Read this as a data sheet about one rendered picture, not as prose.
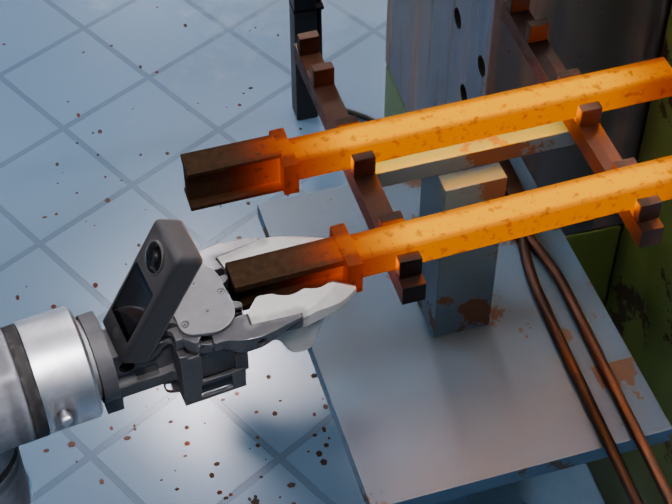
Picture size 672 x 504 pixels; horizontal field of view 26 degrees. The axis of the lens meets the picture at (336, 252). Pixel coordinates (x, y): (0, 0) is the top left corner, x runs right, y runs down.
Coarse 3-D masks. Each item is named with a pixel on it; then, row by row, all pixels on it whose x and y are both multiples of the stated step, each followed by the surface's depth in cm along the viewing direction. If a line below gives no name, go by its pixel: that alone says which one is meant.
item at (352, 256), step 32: (544, 192) 121; (576, 192) 121; (608, 192) 121; (640, 192) 121; (416, 224) 118; (448, 224) 118; (480, 224) 118; (512, 224) 119; (544, 224) 120; (256, 256) 115; (288, 256) 115; (320, 256) 115; (352, 256) 115; (384, 256) 116; (256, 288) 115; (288, 288) 116
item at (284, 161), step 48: (528, 96) 128; (576, 96) 128; (624, 96) 130; (240, 144) 123; (288, 144) 124; (336, 144) 124; (384, 144) 125; (432, 144) 127; (192, 192) 123; (240, 192) 124; (288, 192) 124
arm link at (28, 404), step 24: (0, 336) 108; (0, 360) 107; (24, 360) 107; (0, 384) 106; (24, 384) 106; (0, 408) 106; (24, 408) 107; (0, 432) 107; (24, 432) 108; (48, 432) 109; (0, 456) 110
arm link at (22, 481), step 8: (16, 448) 114; (16, 456) 114; (8, 464) 112; (16, 464) 114; (8, 472) 113; (16, 472) 114; (24, 472) 117; (0, 480) 112; (8, 480) 113; (16, 480) 115; (24, 480) 117; (0, 488) 113; (8, 488) 114; (16, 488) 115; (24, 488) 117; (0, 496) 113; (8, 496) 114; (16, 496) 116; (24, 496) 118; (32, 496) 120
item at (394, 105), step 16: (400, 96) 202; (384, 112) 212; (400, 112) 203; (576, 240) 185; (592, 240) 186; (608, 240) 187; (576, 256) 188; (592, 256) 188; (608, 256) 189; (592, 272) 191; (608, 272) 192; (608, 288) 194
